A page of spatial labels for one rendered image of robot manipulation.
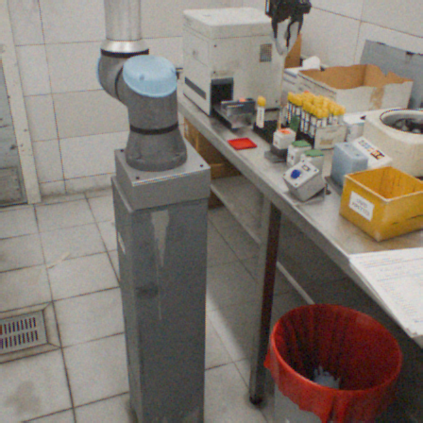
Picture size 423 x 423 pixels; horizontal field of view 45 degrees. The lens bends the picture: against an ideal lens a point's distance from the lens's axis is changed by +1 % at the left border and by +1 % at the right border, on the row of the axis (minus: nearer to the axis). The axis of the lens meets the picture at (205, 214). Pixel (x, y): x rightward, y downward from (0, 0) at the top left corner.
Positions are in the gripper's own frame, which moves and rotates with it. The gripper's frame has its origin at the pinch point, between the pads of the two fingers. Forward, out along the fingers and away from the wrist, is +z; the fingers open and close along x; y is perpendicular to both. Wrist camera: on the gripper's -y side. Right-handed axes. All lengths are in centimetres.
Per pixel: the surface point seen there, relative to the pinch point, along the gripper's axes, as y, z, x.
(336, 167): -33.0, 21.6, 0.9
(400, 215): -59, 21, 3
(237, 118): 7.7, 21.2, 10.0
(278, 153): -15.6, 23.8, 8.0
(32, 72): 156, 40, 60
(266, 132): -0.1, 23.8, 3.6
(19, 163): 151, 88, 75
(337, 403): -61, 74, 10
